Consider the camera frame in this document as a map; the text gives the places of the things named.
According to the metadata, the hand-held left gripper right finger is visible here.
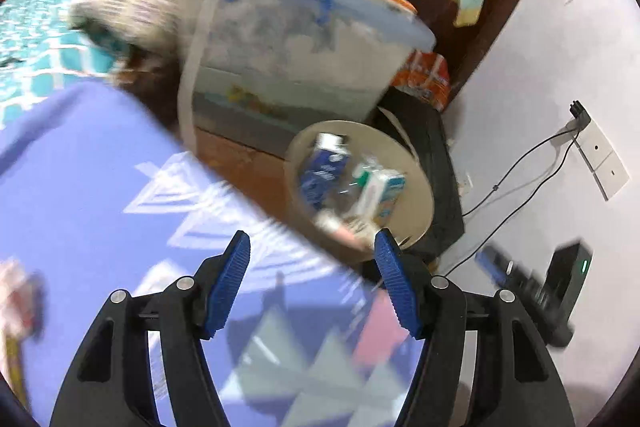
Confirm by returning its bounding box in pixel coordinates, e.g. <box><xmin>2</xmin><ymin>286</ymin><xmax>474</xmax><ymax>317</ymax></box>
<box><xmin>374</xmin><ymin>228</ymin><xmax>577</xmax><ymax>427</ymax></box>

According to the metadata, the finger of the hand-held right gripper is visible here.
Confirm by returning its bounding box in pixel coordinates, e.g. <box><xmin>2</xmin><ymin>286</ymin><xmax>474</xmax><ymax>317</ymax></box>
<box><xmin>474</xmin><ymin>246</ymin><xmax>518</xmax><ymax>290</ymax></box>

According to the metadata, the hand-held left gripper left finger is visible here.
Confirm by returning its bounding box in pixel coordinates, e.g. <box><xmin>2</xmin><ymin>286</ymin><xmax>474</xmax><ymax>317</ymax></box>
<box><xmin>49</xmin><ymin>230</ymin><xmax>252</xmax><ymax>427</ymax></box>

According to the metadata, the round cardboard bin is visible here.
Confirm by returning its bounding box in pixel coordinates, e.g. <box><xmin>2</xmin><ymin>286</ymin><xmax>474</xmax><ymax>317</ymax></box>
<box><xmin>284</xmin><ymin>119</ymin><xmax>435</xmax><ymax>265</ymax></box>

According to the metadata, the white green drink carton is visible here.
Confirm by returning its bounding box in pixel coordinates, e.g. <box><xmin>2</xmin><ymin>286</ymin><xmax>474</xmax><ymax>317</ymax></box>
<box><xmin>352</xmin><ymin>162</ymin><xmax>407</xmax><ymax>228</ymax></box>

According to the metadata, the blue drink carton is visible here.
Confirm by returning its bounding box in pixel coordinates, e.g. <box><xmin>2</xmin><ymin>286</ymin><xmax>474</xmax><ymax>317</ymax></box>
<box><xmin>299</xmin><ymin>133</ymin><xmax>351</xmax><ymax>212</ymax></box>

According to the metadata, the black box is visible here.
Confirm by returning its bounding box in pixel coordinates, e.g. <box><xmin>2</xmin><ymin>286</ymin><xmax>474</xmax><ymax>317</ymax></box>
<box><xmin>372</xmin><ymin>87</ymin><xmax>466</xmax><ymax>258</ymax></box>

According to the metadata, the brown wooden stand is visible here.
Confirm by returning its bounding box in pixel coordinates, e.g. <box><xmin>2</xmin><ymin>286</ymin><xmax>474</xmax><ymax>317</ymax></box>
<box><xmin>115</xmin><ymin>72</ymin><xmax>306</xmax><ymax>228</ymax></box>

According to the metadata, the blue printed tablecloth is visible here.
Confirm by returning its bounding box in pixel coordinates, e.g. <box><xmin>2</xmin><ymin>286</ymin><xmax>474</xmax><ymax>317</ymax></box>
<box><xmin>0</xmin><ymin>82</ymin><xmax>426</xmax><ymax>427</ymax></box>

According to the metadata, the orange red package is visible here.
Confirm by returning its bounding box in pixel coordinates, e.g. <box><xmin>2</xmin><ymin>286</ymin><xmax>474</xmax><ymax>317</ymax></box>
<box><xmin>390</xmin><ymin>49</ymin><xmax>451</xmax><ymax>112</ymax></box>

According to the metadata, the crumpled white red wrapper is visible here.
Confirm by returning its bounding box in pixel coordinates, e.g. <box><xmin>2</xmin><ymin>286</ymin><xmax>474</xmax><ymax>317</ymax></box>
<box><xmin>0</xmin><ymin>257</ymin><xmax>48</xmax><ymax>343</ymax></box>

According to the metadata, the teal patterned bedsheet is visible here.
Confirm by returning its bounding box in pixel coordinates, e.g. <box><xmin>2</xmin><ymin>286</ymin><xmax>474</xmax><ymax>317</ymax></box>
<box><xmin>0</xmin><ymin>0</ymin><xmax>118</xmax><ymax>130</ymax></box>

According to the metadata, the black cable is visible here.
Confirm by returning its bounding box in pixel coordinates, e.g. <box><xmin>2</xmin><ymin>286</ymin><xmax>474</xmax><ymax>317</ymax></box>
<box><xmin>440</xmin><ymin>127</ymin><xmax>583</xmax><ymax>276</ymax></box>

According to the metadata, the white wall socket panel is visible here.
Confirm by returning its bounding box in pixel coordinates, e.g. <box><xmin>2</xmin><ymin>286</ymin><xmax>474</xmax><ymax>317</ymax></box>
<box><xmin>564</xmin><ymin>114</ymin><xmax>632</xmax><ymax>202</ymax></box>

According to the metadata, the clear storage box blue handle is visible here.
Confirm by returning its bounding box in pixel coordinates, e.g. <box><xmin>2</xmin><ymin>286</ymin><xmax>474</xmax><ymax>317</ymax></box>
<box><xmin>170</xmin><ymin>0</ymin><xmax>437</xmax><ymax>158</ymax></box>

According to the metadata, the brown wooden door frame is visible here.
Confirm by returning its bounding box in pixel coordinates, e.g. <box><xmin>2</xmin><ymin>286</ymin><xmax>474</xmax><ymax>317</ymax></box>
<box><xmin>440</xmin><ymin>0</ymin><xmax>561</xmax><ymax>108</ymax></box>

